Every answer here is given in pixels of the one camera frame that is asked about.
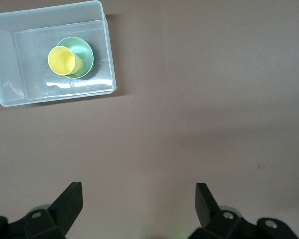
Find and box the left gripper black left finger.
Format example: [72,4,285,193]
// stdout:
[0,182,84,239]

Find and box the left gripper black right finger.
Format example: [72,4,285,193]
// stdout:
[188,183,299,239]

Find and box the yellow plastic cup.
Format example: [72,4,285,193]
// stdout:
[47,46,84,76]

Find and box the mint green bowl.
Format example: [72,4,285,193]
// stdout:
[55,36,95,80]

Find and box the clear plastic box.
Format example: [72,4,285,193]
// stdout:
[0,0,118,108]

